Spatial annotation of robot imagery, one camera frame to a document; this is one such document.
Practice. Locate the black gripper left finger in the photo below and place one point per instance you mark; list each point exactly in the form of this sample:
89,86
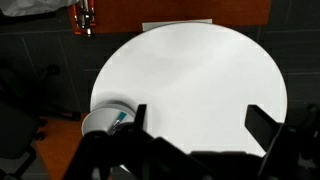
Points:
140,115

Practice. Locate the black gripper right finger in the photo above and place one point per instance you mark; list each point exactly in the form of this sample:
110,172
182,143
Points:
261,126

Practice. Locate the teal and silver marker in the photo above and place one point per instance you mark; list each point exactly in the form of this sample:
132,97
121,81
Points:
121,116

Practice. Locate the white bowl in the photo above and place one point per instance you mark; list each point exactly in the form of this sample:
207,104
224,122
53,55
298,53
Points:
100,120

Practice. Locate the white paper sheet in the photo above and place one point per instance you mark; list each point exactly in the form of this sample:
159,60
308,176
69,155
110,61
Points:
156,25

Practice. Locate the black office chair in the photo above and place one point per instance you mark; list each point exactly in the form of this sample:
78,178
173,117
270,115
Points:
16,133

